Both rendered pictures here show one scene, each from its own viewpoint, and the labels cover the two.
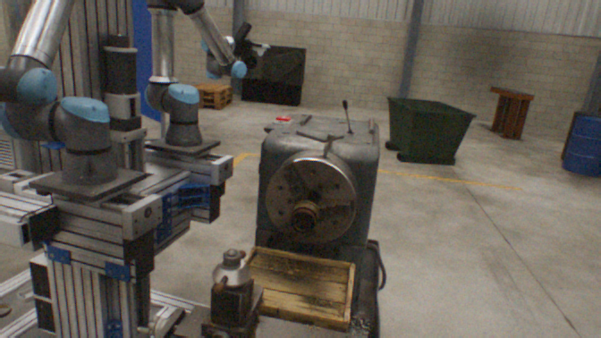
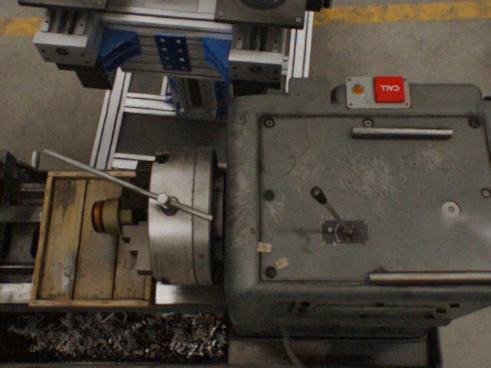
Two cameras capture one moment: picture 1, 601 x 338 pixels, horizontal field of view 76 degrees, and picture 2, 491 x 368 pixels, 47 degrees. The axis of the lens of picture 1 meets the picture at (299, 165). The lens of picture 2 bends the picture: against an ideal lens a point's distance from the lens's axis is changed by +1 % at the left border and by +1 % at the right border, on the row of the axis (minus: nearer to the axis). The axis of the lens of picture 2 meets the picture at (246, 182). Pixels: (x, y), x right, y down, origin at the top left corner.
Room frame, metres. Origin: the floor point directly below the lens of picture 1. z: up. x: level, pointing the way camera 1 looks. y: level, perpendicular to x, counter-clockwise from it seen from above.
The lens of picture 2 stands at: (1.36, -0.46, 2.30)
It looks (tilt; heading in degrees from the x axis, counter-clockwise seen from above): 69 degrees down; 83
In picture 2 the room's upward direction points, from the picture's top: 2 degrees counter-clockwise
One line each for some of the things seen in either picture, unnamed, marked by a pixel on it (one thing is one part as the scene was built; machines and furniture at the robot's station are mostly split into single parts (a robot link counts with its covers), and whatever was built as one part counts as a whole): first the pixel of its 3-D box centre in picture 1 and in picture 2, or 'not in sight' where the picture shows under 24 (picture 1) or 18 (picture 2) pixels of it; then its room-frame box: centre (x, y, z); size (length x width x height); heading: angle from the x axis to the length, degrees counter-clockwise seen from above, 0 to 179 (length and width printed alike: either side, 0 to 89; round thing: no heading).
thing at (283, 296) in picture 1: (293, 283); (98, 237); (1.02, -0.02, 0.89); 0.36 x 0.30 x 0.04; 81
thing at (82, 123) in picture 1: (84, 122); not in sight; (1.06, 0.62, 1.33); 0.13 x 0.12 x 0.14; 96
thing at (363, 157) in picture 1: (321, 169); (356, 211); (1.66, -0.11, 1.06); 0.59 x 0.48 x 0.39; 171
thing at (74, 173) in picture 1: (89, 161); not in sight; (1.06, 0.62, 1.21); 0.15 x 0.15 x 0.10
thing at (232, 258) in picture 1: (232, 256); not in sight; (0.69, 0.12, 1.17); 0.04 x 0.04 x 0.03
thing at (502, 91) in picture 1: (505, 111); not in sight; (9.15, -4.76, 0.50); 1.61 x 0.44 x 1.00; 173
